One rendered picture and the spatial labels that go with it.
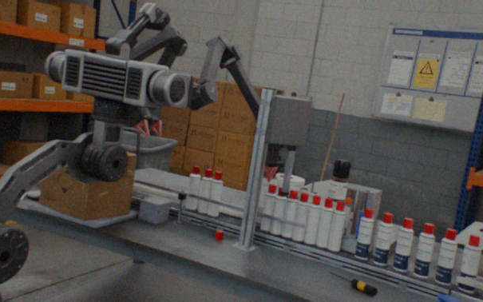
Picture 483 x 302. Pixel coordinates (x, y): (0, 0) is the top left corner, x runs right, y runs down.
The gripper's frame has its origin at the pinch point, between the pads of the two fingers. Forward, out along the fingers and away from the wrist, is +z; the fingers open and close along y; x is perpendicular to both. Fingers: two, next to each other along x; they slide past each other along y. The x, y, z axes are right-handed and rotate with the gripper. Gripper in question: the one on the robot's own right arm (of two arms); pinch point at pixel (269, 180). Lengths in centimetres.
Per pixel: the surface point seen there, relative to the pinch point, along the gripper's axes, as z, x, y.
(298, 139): -23.4, 18.4, -18.5
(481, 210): 71, -424, -55
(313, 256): 23.2, 17.0, -31.3
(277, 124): -28.9, 27.6, -12.0
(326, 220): 8.0, 13.6, -33.8
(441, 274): 17, 15, -79
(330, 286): 25, 40, -46
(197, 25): -89, -452, 328
